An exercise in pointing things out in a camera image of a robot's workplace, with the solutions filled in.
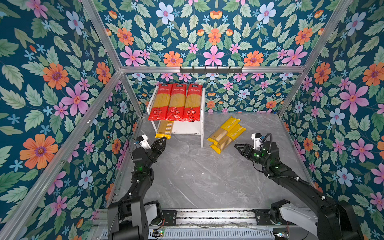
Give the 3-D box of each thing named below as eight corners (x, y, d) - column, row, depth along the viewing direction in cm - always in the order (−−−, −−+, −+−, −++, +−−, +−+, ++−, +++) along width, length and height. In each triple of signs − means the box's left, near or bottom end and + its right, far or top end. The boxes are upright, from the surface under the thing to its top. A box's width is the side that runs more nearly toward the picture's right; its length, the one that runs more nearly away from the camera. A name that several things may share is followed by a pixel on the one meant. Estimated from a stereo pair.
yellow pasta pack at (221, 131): (208, 140, 106) (208, 137, 103) (231, 117, 119) (232, 115, 117) (216, 146, 102) (216, 143, 100) (239, 122, 116) (240, 119, 114)
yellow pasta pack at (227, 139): (218, 155, 98) (219, 153, 96) (210, 147, 102) (210, 145, 100) (245, 131, 111) (246, 129, 109) (237, 125, 115) (237, 123, 113)
